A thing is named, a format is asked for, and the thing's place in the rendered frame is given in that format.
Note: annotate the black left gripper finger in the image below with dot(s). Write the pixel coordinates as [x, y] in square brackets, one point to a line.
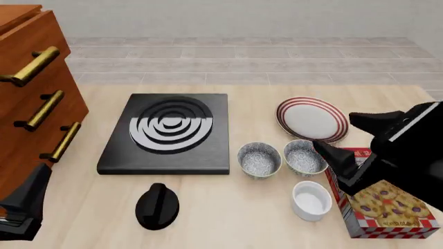
[29, 189]

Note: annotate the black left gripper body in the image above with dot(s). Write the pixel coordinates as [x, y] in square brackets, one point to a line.
[17, 225]

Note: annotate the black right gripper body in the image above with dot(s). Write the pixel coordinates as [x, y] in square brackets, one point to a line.
[398, 145]

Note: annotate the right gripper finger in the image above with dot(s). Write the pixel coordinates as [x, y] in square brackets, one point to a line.
[375, 121]
[337, 159]

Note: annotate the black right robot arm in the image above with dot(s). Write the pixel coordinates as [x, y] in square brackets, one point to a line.
[427, 179]

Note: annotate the patterned grey bowl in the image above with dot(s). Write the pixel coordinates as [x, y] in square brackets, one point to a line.
[302, 159]
[259, 162]

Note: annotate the white plate with red rings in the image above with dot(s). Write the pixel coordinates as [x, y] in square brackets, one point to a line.
[309, 119]

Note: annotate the flat black stove plate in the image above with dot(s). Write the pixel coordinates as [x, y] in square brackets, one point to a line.
[166, 160]

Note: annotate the small wooden drawer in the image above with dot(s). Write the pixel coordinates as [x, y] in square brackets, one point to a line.
[24, 145]

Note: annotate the small white ramekin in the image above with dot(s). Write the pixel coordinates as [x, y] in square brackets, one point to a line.
[311, 201]

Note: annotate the printed cookie box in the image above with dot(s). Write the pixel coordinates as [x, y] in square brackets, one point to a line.
[387, 207]

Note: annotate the medium wooden drawer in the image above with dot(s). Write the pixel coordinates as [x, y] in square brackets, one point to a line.
[20, 103]

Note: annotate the round black stove knob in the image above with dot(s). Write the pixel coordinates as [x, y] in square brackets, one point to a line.
[157, 207]

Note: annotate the large wooden drawer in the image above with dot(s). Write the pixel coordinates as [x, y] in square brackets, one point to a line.
[20, 49]

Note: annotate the wooden cabinet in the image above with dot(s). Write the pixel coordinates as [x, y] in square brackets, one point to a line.
[10, 26]

